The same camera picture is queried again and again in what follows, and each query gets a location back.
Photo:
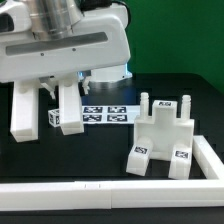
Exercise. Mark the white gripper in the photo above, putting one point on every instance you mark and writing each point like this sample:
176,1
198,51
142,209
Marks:
40,39

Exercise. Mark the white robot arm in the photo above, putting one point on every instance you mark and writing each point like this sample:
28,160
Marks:
55,38

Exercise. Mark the flat white chair back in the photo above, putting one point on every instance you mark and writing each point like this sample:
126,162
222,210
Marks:
113,114

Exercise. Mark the white obstacle fence wall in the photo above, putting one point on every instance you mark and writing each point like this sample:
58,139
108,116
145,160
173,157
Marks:
206,192

